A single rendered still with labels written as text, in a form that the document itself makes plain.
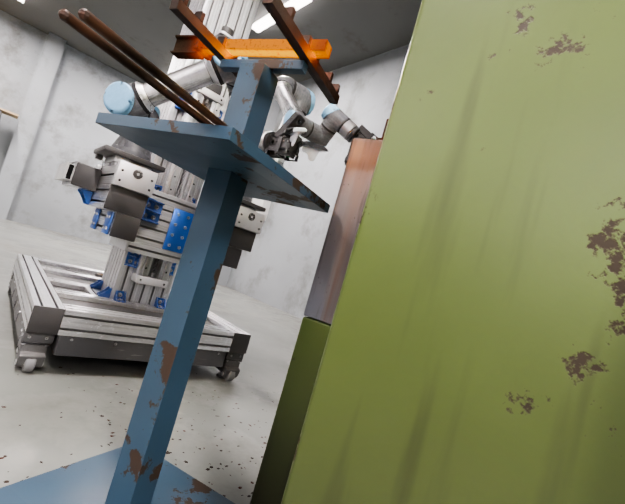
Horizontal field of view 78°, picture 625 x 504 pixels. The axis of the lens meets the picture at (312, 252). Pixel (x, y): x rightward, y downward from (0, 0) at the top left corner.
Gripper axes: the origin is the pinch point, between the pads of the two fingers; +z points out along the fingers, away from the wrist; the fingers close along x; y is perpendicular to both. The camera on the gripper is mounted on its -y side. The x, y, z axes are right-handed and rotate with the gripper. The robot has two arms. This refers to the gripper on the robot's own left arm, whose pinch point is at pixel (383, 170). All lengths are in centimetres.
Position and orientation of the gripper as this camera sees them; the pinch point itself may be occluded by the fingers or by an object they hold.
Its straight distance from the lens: 163.5
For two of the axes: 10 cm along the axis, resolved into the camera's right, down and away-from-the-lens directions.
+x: 0.8, 0.9, 9.9
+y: 7.2, -7.0, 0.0
